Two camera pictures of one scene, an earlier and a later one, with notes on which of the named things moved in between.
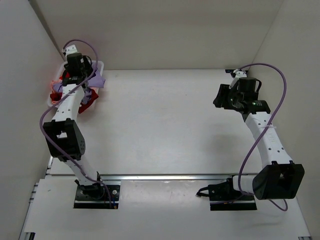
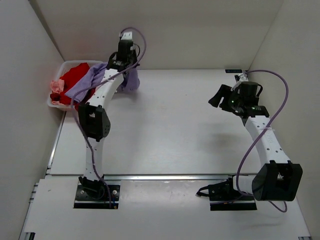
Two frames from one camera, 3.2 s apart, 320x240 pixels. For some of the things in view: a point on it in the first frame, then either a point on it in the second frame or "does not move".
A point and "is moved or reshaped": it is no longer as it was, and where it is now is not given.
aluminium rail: x=146 y=177 does not move
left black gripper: x=74 y=80 to x=135 y=65
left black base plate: x=96 y=196 does not move
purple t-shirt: x=97 y=81 is moved or reshaped
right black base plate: x=222 y=197 does not move
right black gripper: x=225 y=96 does not move
